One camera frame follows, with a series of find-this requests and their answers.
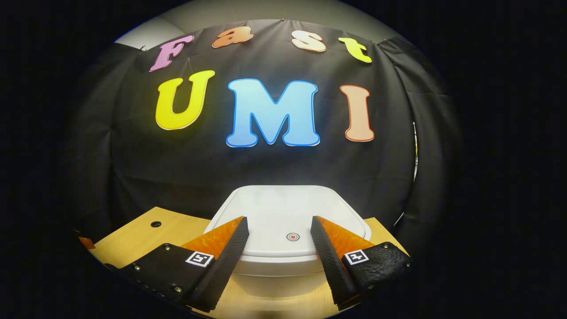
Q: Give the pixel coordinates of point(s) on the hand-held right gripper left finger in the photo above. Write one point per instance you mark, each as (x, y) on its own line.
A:
(228, 266)

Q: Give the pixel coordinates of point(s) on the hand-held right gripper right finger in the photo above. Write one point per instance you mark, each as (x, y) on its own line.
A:
(330, 266)

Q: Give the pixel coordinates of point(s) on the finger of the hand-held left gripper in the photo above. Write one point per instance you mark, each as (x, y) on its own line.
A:
(87, 243)

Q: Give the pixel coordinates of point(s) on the white desktop garbage bin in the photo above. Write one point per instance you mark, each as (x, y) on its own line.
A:
(283, 212)

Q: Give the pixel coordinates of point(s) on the wooden desktop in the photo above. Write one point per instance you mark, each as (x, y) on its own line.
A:
(146, 239)

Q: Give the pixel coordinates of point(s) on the black backdrop cloth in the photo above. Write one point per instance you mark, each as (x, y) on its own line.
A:
(288, 168)

